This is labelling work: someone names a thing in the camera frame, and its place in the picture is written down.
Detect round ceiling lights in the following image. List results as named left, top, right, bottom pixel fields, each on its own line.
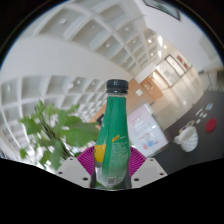
left=56, top=18, right=168, bottom=88

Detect clear acrylic sign stand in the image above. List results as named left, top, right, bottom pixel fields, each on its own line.
left=126, top=103, right=170, bottom=158

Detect white polka dot cup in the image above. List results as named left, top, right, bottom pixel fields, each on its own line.
left=172, top=126, right=200, bottom=154

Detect flat round red coaster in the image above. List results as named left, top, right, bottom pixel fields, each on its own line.
left=204, top=117, right=218, bottom=134

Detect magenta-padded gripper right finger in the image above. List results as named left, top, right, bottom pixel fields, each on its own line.
left=128, top=145, right=169, bottom=189

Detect green potted plant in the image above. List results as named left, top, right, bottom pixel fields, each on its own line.
left=18, top=99, right=101, bottom=172

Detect green plastic drink bottle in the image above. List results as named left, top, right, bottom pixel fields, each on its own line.
left=94, top=79, right=132, bottom=190

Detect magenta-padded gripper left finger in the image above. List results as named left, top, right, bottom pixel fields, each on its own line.
left=54, top=145, right=98, bottom=189

